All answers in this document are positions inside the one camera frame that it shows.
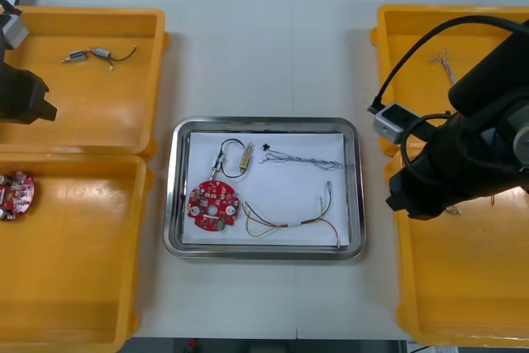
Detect white paper sheet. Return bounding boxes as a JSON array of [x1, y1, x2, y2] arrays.
[[181, 131, 352, 247]]

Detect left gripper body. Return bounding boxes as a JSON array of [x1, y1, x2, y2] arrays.
[[0, 61, 50, 126]]

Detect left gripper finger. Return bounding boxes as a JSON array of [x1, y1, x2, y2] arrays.
[[39, 101, 58, 122]]

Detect red green-yellow wire harness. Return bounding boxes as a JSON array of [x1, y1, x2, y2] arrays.
[[444, 193, 497, 216], [241, 180, 347, 251]]

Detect brass coloured metal solenoid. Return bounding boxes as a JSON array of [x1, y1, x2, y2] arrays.
[[237, 141, 255, 174]]

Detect round red circuit board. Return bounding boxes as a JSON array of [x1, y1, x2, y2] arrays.
[[0, 169, 36, 222], [188, 179, 241, 232]]

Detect yellow-orange plastic bin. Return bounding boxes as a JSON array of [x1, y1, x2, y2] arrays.
[[383, 150, 529, 348], [0, 153, 155, 353], [369, 4, 529, 159], [0, 5, 171, 160]]

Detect blue label metal solenoid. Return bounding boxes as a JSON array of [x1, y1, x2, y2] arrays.
[[60, 50, 90, 65], [208, 137, 249, 183], [88, 45, 139, 71]]

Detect steel tray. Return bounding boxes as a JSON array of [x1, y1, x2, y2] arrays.
[[163, 116, 367, 262]]

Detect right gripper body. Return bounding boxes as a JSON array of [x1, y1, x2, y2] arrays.
[[386, 115, 517, 218]]

